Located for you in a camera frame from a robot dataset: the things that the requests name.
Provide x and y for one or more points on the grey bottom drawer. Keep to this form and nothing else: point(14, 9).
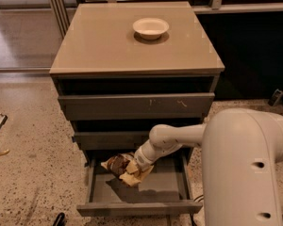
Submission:
point(165, 191)

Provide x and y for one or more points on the black object bottom edge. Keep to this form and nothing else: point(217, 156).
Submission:
point(60, 220)

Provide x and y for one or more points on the white paper bowl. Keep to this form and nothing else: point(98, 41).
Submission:
point(150, 28)

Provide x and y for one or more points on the grey drawer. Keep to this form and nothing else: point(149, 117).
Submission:
point(165, 191)
point(132, 107)
point(134, 139)

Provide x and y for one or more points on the grey middle drawer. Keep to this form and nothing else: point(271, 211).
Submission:
point(134, 139)

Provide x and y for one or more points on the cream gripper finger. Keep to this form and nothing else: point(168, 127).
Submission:
point(132, 167)
point(134, 179)

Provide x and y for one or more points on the small grey floor bracket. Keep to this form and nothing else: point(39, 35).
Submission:
point(276, 97)

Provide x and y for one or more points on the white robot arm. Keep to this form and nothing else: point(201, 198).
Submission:
point(239, 149)

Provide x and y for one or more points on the metal window frame post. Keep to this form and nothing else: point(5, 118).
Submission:
point(61, 15)

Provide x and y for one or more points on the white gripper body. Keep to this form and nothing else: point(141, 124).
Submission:
point(141, 161)

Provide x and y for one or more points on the brown chip bag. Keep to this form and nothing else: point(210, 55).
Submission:
point(118, 163)

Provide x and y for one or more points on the grey top drawer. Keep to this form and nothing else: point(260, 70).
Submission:
point(132, 107)

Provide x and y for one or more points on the grey drawer cabinet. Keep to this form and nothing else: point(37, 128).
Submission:
point(101, 54)

